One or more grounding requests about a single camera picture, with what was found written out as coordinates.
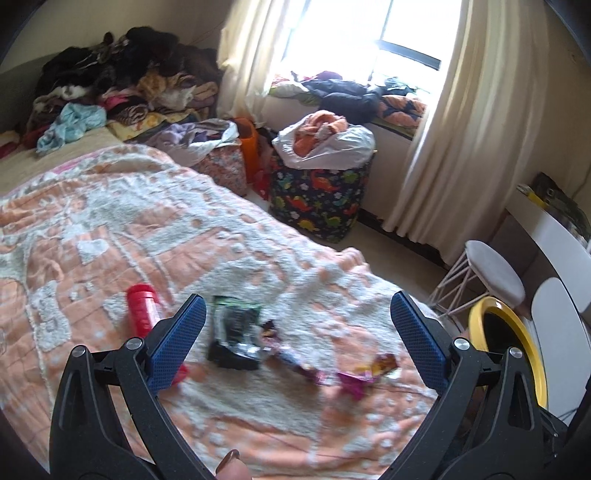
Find white round stool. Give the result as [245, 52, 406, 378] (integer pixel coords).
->
[428, 240, 527, 325]

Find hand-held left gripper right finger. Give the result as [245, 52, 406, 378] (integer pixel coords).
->
[382, 291, 551, 480]

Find orange pink clothes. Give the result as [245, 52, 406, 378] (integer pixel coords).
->
[292, 111, 350, 156]

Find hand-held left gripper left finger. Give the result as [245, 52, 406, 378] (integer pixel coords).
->
[48, 293, 223, 480]

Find orange yellow candy wrapper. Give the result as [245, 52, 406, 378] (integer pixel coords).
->
[364, 353, 399, 378]

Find navy jacket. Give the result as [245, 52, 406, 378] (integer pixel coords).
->
[304, 78, 385, 124]

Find red plastic bottle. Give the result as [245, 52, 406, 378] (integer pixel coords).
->
[126, 284, 191, 385]

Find black green snack wrapper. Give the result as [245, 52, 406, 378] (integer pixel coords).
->
[206, 295, 264, 373]

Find orange bag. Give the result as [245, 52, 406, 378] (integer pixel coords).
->
[232, 117, 262, 184]

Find purple snack wrapper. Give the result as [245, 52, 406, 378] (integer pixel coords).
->
[260, 318, 329, 387]

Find white desk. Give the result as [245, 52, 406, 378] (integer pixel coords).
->
[488, 188, 591, 326]

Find cream curtain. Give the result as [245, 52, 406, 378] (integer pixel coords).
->
[216, 0, 334, 136]
[382, 0, 570, 267]

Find window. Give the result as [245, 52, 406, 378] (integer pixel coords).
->
[276, 0, 463, 93]

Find grey bed headboard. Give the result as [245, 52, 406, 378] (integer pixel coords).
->
[0, 48, 49, 137]

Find red bag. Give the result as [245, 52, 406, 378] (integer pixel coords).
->
[250, 157, 272, 200]

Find floral fabric bag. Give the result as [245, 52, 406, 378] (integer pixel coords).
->
[191, 138, 248, 200]

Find beige bed sheet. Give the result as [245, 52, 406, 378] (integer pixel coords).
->
[0, 126, 127, 197]

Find orange white fluffy blanket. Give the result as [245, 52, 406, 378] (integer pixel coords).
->
[0, 143, 463, 480]

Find white plastic laundry bag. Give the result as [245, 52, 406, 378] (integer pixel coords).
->
[271, 114, 376, 169]

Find dinosaur print laundry basket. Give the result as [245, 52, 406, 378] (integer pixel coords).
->
[268, 156, 373, 244]

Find yellow rimmed trash bin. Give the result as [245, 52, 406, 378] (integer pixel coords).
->
[467, 296, 549, 412]

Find person's left hand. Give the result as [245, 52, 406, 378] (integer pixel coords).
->
[215, 449, 253, 480]

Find pile of clothes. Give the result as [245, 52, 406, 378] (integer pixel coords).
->
[25, 27, 223, 149]

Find orange navy patterned quilt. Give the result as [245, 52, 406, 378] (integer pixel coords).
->
[375, 93, 428, 128]

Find pink candy wrapper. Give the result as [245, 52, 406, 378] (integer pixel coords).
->
[336, 368, 380, 400]

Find lavender garment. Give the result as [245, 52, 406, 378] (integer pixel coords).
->
[152, 117, 242, 161]

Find light blue garment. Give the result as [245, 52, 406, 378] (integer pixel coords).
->
[36, 102, 108, 156]

